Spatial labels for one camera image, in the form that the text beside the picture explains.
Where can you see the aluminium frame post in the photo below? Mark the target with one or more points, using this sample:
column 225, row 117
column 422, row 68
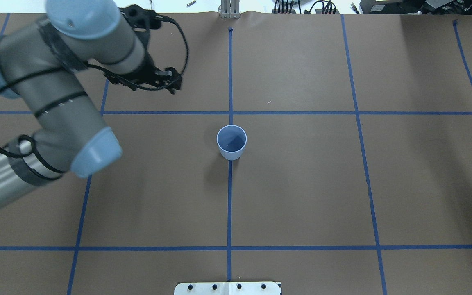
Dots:
column 230, row 9

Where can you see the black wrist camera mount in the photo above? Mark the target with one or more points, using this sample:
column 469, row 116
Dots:
column 140, row 18

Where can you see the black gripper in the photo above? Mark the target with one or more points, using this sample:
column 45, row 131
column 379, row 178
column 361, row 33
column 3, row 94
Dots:
column 149, row 72

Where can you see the blue plastic cup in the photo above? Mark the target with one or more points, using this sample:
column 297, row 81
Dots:
column 231, row 141

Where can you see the black monitor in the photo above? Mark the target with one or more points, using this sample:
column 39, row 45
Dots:
column 434, row 7

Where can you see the white pole base plate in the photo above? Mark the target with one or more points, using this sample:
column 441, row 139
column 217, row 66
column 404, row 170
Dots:
column 229, row 288

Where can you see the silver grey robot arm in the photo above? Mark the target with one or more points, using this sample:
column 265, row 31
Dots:
column 38, row 64

